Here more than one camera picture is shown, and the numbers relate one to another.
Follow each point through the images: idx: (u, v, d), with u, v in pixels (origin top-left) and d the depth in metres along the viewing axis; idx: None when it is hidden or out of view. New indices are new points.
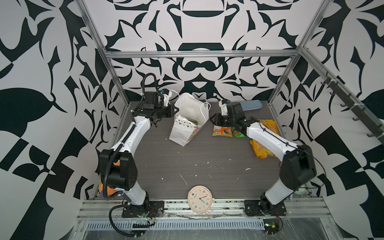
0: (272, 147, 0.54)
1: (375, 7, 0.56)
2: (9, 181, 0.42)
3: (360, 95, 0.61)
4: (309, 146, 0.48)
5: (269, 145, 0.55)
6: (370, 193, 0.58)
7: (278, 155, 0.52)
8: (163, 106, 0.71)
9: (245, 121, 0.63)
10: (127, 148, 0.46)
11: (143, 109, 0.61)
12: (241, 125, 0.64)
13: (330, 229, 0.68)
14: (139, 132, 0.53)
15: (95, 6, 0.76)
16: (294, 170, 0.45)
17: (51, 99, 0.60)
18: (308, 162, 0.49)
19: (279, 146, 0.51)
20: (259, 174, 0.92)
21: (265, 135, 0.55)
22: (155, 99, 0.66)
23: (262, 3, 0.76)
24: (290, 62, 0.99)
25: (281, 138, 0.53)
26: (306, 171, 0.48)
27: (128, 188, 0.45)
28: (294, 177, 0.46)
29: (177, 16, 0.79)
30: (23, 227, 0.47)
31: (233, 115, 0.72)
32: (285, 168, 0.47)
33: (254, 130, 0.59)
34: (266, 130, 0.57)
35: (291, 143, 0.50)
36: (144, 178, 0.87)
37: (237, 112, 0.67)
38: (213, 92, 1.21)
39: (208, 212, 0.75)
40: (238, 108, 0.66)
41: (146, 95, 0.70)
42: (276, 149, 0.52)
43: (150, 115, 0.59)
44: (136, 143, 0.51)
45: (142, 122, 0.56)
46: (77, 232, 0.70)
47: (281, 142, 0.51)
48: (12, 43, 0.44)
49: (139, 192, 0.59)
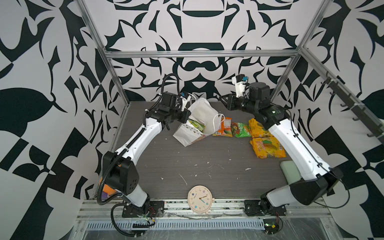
0: (299, 161, 0.45)
1: (375, 7, 0.56)
2: (9, 181, 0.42)
3: (360, 95, 0.61)
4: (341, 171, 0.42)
5: (295, 156, 0.46)
6: (370, 193, 0.58)
7: (302, 169, 0.45)
8: (178, 110, 0.68)
9: (273, 112, 0.49)
10: (130, 154, 0.45)
11: (158, 111, 0.58)
12: (266, 116, 0.49)
13: (330, 229, 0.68)
14: (146, 138, 0.50)
15: (95, 6, 0.76)
16: (313, 196, 0.42)
17: (51, 99, 0.60)
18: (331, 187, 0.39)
19: (309, 164, 0.42)
20: (258, 174, 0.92)
21: (296, 144, 0.45)
22: (173, 102, 0.63)
23: (262, 3, 0.76)
24: (290, 62, 0.99)
25: (312, 151, 0.43)
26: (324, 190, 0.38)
27: (126, 193, 0.45)
28: (309, 200, 0.44)
29: (177, 16, 0.79)
30: (24, 226, 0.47)
31: (256, 100, 0.55)
32: (303, 189, 0.44)
33: (283, 132, 0.47)
34: (297, 135, 0.46)
35: (324, 164, 0.42)
36: (144, 178, 0.88)
37: (265, 97, 0.50)
38: (213, 91, 1.21)
39: (209, 212, 0.75)
40: (265, 92, 0.49)
41: (163, 96, 0.61)
42: (303, 165, 0.44)
43: (163, 119, 0.56)
44: (142, 149, 0.50)
45: (152, 126, 0.53)
46: (77, 232, 0.70)
47: (313, 159, 0.42)
48: (13, 43, 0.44)
49: (140, 193, 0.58)
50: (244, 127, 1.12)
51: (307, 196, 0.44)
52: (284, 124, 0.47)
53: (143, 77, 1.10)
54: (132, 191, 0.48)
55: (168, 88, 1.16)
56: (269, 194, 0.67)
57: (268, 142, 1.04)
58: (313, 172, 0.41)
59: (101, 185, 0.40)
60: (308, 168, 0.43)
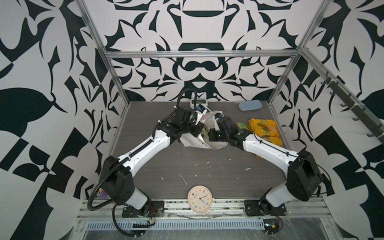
0: (272, 158, 0.52)
1: (375, 7, 0.56)
2: (9, 181, 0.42)
3: (360, 95, 0.61)
4: (310, 152, 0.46)
5: (268, 156, 0.53)
6: (370, 193, 0.58)
7: (278, 165, 0.51)
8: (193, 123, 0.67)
9: (239, 134, 0.63)
10: (130, 164, 0.43)
11: (170, 124, 0.58)
12: (236, 140, 0.62)
13: (330, 229, 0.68)
14: (152, 150, 0.49)
15: (95, 6, 0.76)
16: (301, 180, 0.42)
17: (51, 99, 0.60)
18: (313, 170, 0.48)
19: (280, 157, 0.49)
20: (258, 174, 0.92)
21: (262, 146, 0.54)
22: (187, 116, 0.61)
23: (262, 3, 0.76)
24: (290, 62, 0.99)
25: (277, 146, 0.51)
26: (313, 180, 0.46)
27: (117, 203, 0.42)
28: (302, 188, 0.44)
29: (177, 16, 0.79)
30: (23, 227, 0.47)
31: (225, 130, 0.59)
32: (292, 180, 0.46)
33: (250, 143, 0.57)
34: (262, 141, 0.56)
35: (291, 152, 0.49)
36: (144, 178, 0.87)
37: (230, 126, 0.64)
38: (213, 91, 1.21)
39: (208, 212, 0.75)
40: (229, 122, 0.64)
41: (178, 111, 0.59)
42: (276, 159, 0.50)
43: (173, 134, 0.55)
44: (144, 161, 0.48)
45: (161, 139, 0.52)
46: (77, 232, 0.70)
47: (281, 151, 0.50)
48: (13, 43, 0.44)
49: (140, 197, 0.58)
50: (244, 127, 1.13)
51: (298, 187, 0.45)
52: (250, 137, 0.59)
53: (143, 77, 1.10)
54: (124, 203, 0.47)
55: (168, 88, 1.16)
56: (268, 196, 0.66)
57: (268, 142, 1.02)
58: (285, 161, 0.47)
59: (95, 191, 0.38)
60: (280, 159, 0.49)
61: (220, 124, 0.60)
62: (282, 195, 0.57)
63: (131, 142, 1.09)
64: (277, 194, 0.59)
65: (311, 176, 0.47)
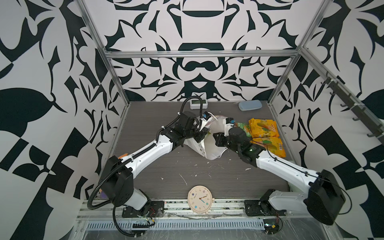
0: (290, 178, 0.49)
1: (375, 7, 0.56)
2: (9, 181, 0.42)
3: (360, 95, 0.61)
4: (330, 173, 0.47)
5: (285, 176, 0.50)
6: (370, 193, 0.58)
7: (298, 185, 0.48)
8: (196, 129, 0.67)
9: (252, 150, 0.61)
10: (133, 165, 0.44)
11: (173, 130, 0.59)
12: (248, 156, 0.60)
13: (330, 229, 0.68)
14: (153, 155, 0.50)
15: (95, 6, 0.76)
16: (325, 203, 0.40)
17: (51, 99, 0.60)
18: (336, 192, 0.45)
19: (299, 177, 0.47)
20: (258, 174, 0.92)
21: (279, 164, 0.52)
22: (190, 123, 0.61)
23: (262, 3, 0.76)
24: (290, 62, 0.99)
25: (296, 166, 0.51)
26: (335, 201, 0.43)
27: (115, 204, 0.42)
28: (326, 211, 0.41)
29: (177, 16, 0.79)
30: (23, 226, 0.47)
31: (237, 144, 0.66)
32: (312, 199, 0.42)
33: (264, 161, 0.55)
34: (277, 158, 0.54)
35: (310, 172, 0.46)
36: (144, 178, 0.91)
37: (243, 140, 0.61)
38: (213, 92, 1.21)
39: (208, 212, 0.75)
40: (243, 136, 0.59)
41: (181, 116, 0.60)
42: (295, 180, 0.48)
43: (176, 140, 0.56)
44: (145, 164, 0.48)
45: (163, 144, 0.53)
46: (77, 232, 0.70)
47: (299, 171, 0.48)
48: (12, 43, 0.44)
49: (139, 198, 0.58)
50: (244, 127, 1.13)
51: (321, 209, 0.42)
52: (263, 155, 0.57)
53: (143, 77, 1.10)
54: (121, 205, 0.45)
55: (169, 88, 1.16)
56: (272, 199, 0.65)
57: (268, 142, 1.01)
58: (305, 182, 0.45)
59: (95, 190, 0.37)
60: (299, 181, 0.46)
61: (233, 137, 0.63)
62: (291, 205, 0.55)
63: (131, 142, 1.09)
64: (286, 202, 0.57)
65: (333, 198, 0.44)
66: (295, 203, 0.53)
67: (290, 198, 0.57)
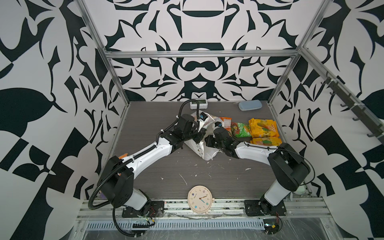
0: (258, 156, 0.57)
1: (375, 7, 0.56)
2: (9, 181, 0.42)
3: (360, 95, 0.61)
4: (288, 143, 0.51)
5: (255, 157, 0.59)
6: (370, 193, 0.58)
7: (265, 161, 0.55)
8: (196, 130, 0.69)
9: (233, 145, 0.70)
10: (134, 166, 0.45)
11: (172, 132, 0.61)
12: (230, 150, 0.69)
13: (330, 229, 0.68)
14: (154, 156, 0.50)
15: (95, 6, 0.76)
16: (285, 170, 0.46)
17: (51, 99, 0.60)
18: (296, 159, 0.49)
19: (262, 152, 0.55)
20: (258, 174, 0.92)
21: (249, 148, 0.62)
22: (189, 126, 0.62)
23: (262, 3, 0.76)
24: (290, 62, 0.99)
25: (261, 145, 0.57)
26: (297, 168, 0.49)
27: (114, 205, 0.42)
28: (288, 178, 0.46)
29: (177, 16, 0.79)
30: (24, 227, 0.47)
31: (221, 141, 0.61)
32: (277, 171, 0.49)
33: (240, 148, 0.64)
34: (248, 144, 0.64)
35: (271, 147, 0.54)
36: (144, 178, 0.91)
37: (226, 137, 0.71)
38: (213, 92, 1.21)
39: (208, 212, 0.75)
40: (225, 133, 0.70)
41: (179, 120, 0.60)
42: (260, 156, 0.56)
43: (175, 142, 0.57)
44: (146, 165, 0.49)
45: (163, 146, 0.54)
46: (77, 232, 0.70)
47: (263, 148, 0.57)
48: (13, 43, 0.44)
49: (139, 198, 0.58)
50: (244, 127, 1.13)
51: (285, 177, 0.47)
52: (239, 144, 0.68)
53: (143, 77, 1.10)
54: (120, 205, 0.45)
55: (168, 88, 1.16)
56: (266, 196, 0.66)
57: (268, 142, 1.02)
58: (266, 154, 0.53)
59: (96, 190, 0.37)
60: (263, 154, 0.54)
61: (217, 135, 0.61)
62: (279, 193, 0.58)
63: (131, 142, 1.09)
64: (274, 192, 0.60)
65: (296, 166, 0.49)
66: (278, 187, 0.56)
67: (273, 185, 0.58)
